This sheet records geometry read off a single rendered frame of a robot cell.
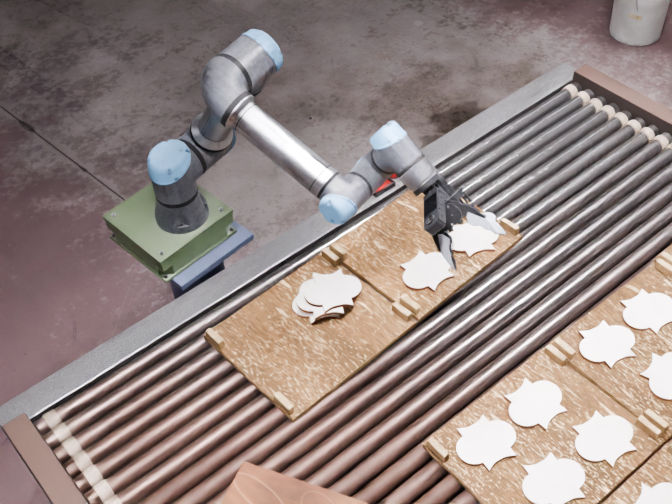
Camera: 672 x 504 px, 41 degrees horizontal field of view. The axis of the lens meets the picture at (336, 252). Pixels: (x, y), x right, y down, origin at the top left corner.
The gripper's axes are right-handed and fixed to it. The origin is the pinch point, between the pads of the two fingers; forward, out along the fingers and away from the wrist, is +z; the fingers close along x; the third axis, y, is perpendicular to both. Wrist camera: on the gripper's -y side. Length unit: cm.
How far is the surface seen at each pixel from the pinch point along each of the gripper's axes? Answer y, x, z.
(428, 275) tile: 24.7, 28.0, 0.2
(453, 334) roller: 13.5, 26.9, 14.5
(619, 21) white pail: 304, 10, -13
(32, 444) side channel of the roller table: -53, 92, -32
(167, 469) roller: -44, 73, -8
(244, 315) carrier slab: -3, 61, -23
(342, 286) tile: 8.6, 40.0, -12.5
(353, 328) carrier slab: 3.9, 42.4, -2.7
